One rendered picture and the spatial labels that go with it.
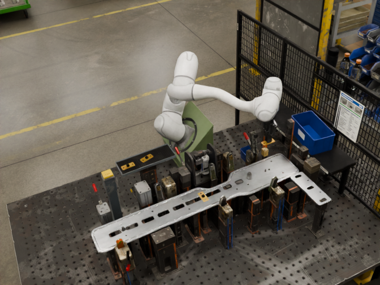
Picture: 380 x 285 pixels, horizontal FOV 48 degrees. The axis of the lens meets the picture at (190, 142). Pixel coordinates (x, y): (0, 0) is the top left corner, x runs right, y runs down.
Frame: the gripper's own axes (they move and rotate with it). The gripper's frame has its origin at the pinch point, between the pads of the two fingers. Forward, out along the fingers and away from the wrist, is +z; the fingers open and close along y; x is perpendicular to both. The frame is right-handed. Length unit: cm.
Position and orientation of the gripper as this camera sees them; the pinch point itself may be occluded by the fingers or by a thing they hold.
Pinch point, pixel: (268, 136)
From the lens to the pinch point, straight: 267.4
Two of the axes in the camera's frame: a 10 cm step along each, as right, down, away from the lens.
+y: 4.6, 5.5, -7.0
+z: 0.5, 7.7, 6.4
